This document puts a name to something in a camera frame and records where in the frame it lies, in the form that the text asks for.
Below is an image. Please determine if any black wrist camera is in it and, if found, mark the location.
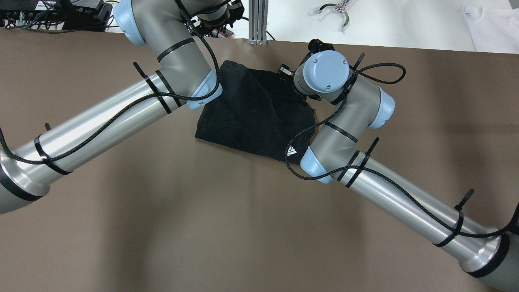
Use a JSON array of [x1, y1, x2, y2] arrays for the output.
[[223, 0, 245, 24], [307, 39, 335, 57]]

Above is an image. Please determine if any white folded cloth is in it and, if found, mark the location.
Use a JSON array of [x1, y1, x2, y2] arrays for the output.
[[461, 6, 519, 54]]

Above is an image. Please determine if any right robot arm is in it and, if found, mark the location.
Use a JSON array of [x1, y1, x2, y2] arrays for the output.
[[313, 48, 518, 292]]

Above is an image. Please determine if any orange grey USB hub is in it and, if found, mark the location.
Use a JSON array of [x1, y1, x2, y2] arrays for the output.
[[209, 27, 235, 39]]

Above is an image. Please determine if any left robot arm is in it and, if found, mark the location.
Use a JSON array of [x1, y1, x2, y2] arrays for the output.
[[0, 0, 228, 214]]

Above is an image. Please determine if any aluminium frame post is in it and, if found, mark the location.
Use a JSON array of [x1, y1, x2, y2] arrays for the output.
[[248, 0, 268, 46]]

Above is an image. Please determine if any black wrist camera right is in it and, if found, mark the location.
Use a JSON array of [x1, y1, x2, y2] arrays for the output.
[[307, 39, 335, 57]]

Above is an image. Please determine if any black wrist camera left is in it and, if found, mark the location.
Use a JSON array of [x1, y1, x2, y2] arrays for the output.
[[223, 0, 245, 24]]

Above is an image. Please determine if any black graphic t-shirt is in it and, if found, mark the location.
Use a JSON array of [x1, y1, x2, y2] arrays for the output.
[[195, 60, 315, 165]]

